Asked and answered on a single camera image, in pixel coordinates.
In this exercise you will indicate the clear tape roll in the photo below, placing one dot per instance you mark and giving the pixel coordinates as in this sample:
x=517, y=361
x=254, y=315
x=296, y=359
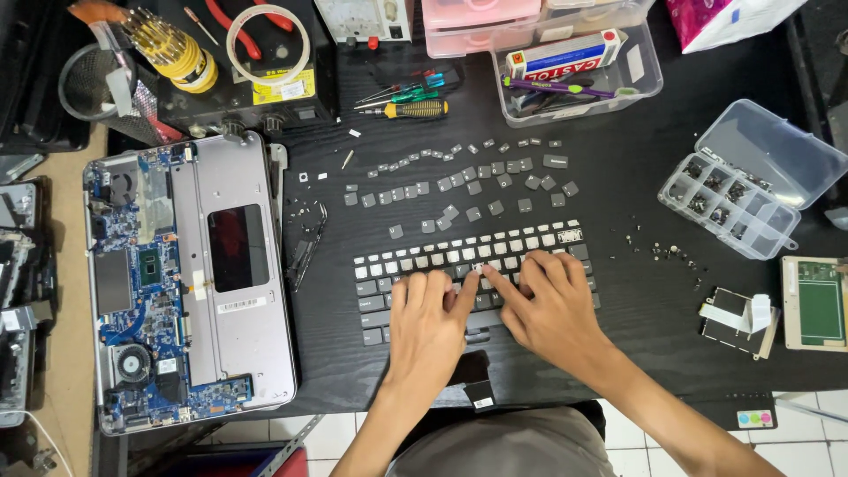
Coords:
x=233, y=50

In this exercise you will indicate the person's left hand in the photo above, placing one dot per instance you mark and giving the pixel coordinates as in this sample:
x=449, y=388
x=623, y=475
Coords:
x=424, y=338

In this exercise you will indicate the scattered small screws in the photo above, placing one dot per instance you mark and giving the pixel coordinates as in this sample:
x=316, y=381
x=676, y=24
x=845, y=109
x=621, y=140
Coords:
x=672, y=252

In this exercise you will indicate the white meter device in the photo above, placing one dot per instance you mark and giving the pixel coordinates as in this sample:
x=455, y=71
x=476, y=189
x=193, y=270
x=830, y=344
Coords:
x=358, y=18

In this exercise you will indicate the opened silver laptop base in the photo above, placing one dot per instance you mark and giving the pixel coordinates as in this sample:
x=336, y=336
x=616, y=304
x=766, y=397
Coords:
x=199, y=285

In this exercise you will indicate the silver screwdriver bit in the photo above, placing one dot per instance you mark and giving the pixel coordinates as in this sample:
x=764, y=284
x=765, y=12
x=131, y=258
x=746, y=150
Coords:
x=347, y=160

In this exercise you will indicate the red white blue glue box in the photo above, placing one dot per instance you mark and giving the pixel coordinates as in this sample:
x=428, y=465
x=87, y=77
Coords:
x=563, y=58

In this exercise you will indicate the pink plastic drawer box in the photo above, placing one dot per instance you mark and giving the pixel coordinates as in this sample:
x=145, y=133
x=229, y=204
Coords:
x=477, y=26

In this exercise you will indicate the pink white plastic bag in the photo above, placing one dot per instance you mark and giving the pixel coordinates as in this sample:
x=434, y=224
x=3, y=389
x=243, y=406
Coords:
x=715, y=20

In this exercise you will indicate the black laptop hinge bracket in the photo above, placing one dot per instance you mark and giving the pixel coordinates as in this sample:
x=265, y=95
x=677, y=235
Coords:
x=306, y=252

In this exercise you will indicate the black mesh pen cup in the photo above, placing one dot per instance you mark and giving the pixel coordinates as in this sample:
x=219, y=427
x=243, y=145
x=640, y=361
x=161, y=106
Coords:
x=89, y=86

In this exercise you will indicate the purple toothbrush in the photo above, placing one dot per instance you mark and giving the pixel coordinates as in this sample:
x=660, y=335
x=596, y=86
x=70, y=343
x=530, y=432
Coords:
x=556, y=87

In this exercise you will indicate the group of loose grey keycaps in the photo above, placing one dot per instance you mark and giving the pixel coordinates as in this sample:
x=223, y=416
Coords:
x=464, y=177

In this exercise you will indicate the black bench power supply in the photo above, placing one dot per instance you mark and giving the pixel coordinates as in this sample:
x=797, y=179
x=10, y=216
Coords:
x=318, y=73

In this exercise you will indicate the yellow screwdriver bit set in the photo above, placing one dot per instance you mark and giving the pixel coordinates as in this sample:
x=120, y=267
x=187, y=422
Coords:
x=175, y=53

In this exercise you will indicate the black plate with white ribbon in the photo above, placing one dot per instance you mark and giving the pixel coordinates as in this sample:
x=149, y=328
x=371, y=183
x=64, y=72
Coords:
x=729, y=328

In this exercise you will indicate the sticker with coloured dots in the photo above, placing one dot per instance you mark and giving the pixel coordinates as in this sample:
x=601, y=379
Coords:
x=755, y=419

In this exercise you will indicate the person's grey shorts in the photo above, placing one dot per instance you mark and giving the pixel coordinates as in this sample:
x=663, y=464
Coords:
x=503, y=447

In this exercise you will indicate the beige green trackpad board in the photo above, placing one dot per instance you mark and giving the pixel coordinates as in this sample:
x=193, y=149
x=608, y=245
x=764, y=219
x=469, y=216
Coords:
x=820, y=305

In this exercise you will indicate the perforated metal bracket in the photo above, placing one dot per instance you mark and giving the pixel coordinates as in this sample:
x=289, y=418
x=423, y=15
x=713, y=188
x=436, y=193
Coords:
x=288, y=447

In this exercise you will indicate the heap of laptop parts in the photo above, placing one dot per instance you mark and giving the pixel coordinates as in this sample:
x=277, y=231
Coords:
x=16, y=298

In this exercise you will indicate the black case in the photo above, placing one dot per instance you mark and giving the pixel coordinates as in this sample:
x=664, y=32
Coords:
x=33, y=73

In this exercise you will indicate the scattered tiny screws by bracket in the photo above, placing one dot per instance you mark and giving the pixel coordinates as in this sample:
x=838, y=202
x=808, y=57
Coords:
x=301, y=210

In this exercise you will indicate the clear plastic drawer box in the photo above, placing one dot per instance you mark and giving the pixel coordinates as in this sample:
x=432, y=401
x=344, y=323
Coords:
x=596, y=13

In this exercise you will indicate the dark grey laptop keyboard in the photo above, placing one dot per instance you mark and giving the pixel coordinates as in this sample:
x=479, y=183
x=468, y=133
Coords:
x=424, y=255

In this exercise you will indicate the clear compartment screw box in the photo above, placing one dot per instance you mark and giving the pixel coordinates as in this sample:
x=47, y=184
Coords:
x=748, y=179

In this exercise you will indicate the person's right hand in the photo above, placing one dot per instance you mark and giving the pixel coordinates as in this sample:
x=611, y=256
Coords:
x=553, y=318

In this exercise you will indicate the clear plastic open container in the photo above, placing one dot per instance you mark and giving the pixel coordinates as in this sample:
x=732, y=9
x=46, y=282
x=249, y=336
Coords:
x=642, y=79

